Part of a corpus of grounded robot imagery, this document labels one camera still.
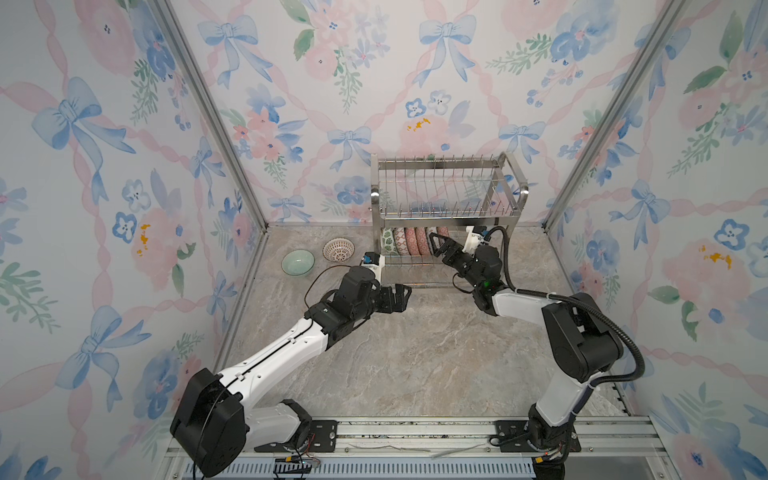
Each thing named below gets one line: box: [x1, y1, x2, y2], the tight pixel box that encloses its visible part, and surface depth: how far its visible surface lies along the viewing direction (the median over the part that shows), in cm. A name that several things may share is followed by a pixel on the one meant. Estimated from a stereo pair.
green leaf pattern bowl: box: [381, 227, 399, 255], surface depth 102 cm
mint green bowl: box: [281, 249, 316, 276], surface depth 105 cm
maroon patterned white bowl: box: [322, 236, 355, 263], surface depth 112 cm
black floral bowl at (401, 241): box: [392, 227, 410, 256], surface depth 102 cm
